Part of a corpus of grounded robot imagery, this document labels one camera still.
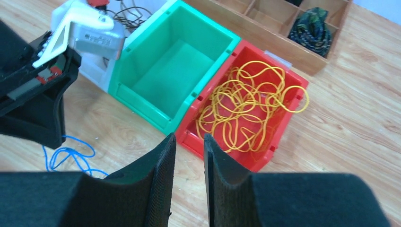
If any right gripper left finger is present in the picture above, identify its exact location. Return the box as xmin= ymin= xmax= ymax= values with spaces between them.
xmin=0 ymin=133 xmax=176 ymax=227

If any red plastic bin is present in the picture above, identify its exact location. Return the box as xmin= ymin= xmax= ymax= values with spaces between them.
xmin=176 ymin=40 xmax=309 ymax=172

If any cable bundle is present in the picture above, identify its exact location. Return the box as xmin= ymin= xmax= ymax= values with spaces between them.
xmin=42 ymin=134 xmax=109 ymax=178

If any brown cable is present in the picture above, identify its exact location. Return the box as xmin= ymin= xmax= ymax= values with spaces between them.
xmin=106 ymin=0 xmax=153 ymax=33

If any white plastic bin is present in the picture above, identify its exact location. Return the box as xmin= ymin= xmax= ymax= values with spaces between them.
xmin=79 ymin=0 xmax=175 ymax=93

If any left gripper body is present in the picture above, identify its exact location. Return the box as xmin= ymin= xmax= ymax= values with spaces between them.
xmin=0 ymin=21 xmax=81 ymax=117

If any green plastic bin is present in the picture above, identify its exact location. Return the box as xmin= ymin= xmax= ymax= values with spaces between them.
xmin=108 ymin=0 xmax=241 ymax=134

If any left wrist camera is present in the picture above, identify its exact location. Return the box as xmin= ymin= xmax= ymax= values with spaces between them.
xmin=32 ymin=0 xmax=125 ymax=68

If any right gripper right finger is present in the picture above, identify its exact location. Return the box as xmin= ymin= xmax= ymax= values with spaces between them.
xmin=204 ymin=134 xmax=390 ymax=227

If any rolled green tie bottom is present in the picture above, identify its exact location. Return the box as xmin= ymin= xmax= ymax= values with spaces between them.
xmin=288 ymin=7 xmax=332 ymax=57

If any wooden compartment tray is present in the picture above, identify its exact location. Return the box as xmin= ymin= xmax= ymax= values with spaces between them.
xmin=187 ymin=0 xmax=352 ymax=75

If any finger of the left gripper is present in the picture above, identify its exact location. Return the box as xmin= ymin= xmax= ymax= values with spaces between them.
xmin=0 ymin=91 xmax=65 ymax=149

